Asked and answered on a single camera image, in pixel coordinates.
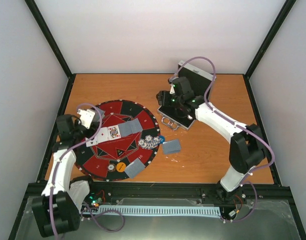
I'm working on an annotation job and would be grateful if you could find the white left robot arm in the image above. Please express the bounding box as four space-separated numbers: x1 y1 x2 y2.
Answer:
31 105 104 238

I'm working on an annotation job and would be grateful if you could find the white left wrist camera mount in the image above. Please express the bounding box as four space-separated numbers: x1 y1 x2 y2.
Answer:
77 108 95 129

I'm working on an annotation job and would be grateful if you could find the grey playing cards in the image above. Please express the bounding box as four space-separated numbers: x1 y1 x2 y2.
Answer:
162 139 181 155

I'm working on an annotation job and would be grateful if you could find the orange black poker chip stack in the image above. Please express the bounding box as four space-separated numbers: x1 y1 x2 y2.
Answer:
107 164 116 172

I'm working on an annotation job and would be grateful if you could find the light blue cable duct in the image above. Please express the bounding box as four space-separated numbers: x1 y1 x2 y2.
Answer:
91 205 221 218

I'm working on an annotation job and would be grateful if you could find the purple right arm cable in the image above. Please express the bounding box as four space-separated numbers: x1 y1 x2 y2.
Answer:
167 56 276 224

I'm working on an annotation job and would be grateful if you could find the ace of diamonds card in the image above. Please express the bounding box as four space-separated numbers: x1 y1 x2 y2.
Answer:
95 127 110 143

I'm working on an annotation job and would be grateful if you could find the red black triangular button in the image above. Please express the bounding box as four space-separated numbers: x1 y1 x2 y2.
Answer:
115 148 125 157

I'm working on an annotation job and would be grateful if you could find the queen face card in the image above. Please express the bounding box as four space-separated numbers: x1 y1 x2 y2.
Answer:
107 125 121 140

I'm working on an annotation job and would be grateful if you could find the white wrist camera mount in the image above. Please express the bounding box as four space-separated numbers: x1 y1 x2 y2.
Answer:
168 77 176 95
77 108 95 129

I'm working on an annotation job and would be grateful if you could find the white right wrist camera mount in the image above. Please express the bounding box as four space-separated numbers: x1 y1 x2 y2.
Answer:
168 77 176 95

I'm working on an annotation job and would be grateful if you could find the aluminium poker chip case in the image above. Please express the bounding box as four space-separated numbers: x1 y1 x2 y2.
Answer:
157 60 213 131

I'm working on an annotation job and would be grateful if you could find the orange big blind button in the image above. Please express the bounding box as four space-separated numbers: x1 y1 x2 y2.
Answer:
116 162 126 173

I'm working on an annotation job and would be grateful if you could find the grey card deck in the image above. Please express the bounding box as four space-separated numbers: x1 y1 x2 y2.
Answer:
97 107 105 118

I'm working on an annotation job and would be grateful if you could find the grey face-down card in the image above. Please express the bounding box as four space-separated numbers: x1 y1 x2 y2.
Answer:
118 122 132 138
129 118 143 134

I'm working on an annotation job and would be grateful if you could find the grey playing card on mat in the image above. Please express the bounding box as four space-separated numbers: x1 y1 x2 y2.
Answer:
124 158 145 179

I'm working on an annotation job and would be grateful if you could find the two of clubs card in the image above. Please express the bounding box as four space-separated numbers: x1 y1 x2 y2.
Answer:
85 137 98 147

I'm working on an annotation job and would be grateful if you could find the blue small blind button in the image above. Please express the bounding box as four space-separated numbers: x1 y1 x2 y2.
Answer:
158 135 165 144

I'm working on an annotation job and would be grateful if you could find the round red black poker mat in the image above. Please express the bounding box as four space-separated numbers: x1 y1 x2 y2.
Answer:
75 99 161 182

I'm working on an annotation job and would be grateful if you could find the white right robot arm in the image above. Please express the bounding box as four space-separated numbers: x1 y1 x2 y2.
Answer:
156 76 271 203

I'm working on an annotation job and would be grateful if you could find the blue white poker chips pile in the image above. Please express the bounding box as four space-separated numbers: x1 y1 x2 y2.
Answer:
138 135 161 150

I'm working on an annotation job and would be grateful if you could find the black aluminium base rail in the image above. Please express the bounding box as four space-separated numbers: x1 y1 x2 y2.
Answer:
25 181 292 203

